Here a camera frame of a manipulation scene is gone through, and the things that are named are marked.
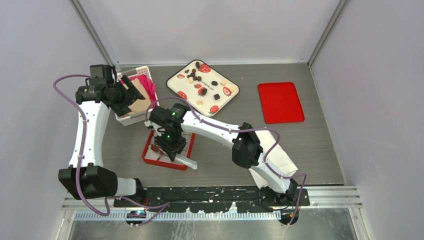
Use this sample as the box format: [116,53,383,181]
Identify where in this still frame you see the white plastic basket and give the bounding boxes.
[115,66,158,126]

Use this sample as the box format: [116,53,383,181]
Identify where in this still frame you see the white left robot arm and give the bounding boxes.
[58,64,146,207]

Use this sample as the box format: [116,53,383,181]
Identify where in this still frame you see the strawberry print tray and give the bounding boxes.
[166,59,240,118]

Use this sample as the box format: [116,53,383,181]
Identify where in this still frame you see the pink tissue paper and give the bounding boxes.
[128,74,157,103]

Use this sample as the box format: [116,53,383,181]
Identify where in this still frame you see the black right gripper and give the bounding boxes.
[154,129,187,162]

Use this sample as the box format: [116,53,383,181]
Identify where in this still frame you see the red box lid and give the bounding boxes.
[257,82,305,124]

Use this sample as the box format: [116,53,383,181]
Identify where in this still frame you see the white folded cloth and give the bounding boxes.
[249,130,298,188]

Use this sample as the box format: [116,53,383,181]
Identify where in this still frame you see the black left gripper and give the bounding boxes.
[108,75,145,116]

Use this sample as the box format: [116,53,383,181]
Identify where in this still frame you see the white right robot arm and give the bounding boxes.
[144,103,298,206]

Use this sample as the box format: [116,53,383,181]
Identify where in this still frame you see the tan paper bag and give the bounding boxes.
[126,77,151,116]

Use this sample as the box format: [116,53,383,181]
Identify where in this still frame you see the metal tongs with grey handle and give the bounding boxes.
[150,145,199,171]

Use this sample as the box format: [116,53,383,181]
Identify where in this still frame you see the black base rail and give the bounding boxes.
[128,186,310,214]

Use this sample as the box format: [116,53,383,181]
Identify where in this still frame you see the red chocolate box tray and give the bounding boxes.
[141,130,196,171]

